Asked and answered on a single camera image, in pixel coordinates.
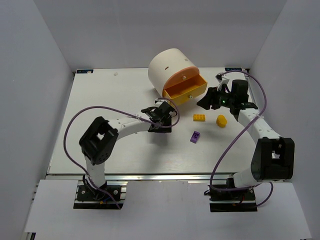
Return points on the blue label sticker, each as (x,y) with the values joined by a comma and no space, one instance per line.
(229,69)
(84,71)

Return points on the blue label sticker right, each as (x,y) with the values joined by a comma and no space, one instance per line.
(229,69)

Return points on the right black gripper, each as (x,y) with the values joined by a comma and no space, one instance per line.
(214,98)

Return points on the yellow drawer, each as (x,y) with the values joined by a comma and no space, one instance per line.
(186,90)

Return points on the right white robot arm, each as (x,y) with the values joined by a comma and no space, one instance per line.
(273,157)

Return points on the aluminium table rail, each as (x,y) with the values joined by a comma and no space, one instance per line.
(136,177)

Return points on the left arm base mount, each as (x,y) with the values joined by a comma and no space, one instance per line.
(89,198)

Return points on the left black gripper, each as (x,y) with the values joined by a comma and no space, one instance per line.
(160,124)

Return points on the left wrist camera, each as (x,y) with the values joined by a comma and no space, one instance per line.
(160,101)

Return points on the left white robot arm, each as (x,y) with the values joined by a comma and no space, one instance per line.
(98,141)

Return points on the yellow round lego piece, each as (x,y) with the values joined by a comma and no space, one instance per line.
(221,121)

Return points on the white cylindrical drawer cabinet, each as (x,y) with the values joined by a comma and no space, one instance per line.
(164,65)

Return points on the purple sloped lego brick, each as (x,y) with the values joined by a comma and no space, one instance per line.
(195,137)

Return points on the yellow rectangular lego brick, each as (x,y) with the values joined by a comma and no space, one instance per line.
(199,117)

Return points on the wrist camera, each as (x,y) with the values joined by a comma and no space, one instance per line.
(222,80)
(160,101)

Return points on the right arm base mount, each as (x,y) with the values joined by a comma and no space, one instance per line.
(231,201)

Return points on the blue label sticker left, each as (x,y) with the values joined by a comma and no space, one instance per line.
(84,71)

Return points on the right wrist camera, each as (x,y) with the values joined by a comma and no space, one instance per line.
(222,80)

